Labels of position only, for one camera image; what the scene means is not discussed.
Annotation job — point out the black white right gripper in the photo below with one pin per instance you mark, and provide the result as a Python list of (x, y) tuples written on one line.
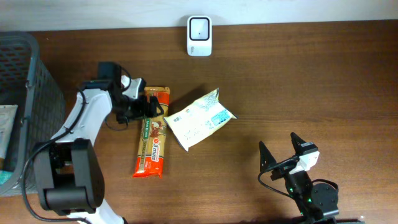
[(285, 168)]

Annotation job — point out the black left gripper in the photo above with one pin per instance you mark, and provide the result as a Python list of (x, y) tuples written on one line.
[(144, 108)]

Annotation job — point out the orange spaghetti packet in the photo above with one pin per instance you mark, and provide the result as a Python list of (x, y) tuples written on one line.
[(150, 155)]

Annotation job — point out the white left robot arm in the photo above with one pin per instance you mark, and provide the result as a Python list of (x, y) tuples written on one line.
[(68, 177)]

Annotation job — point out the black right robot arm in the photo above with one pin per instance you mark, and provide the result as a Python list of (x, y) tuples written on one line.
[(317, 200)]

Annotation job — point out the white barcode scanner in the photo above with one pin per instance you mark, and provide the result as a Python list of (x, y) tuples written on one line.
[(199, 36)]

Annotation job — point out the yellow white snack bag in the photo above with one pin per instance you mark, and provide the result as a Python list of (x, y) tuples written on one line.
[(199, 120)]

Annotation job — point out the grey plastic basket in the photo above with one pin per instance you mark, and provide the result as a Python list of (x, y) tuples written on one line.
[(26, 83)]

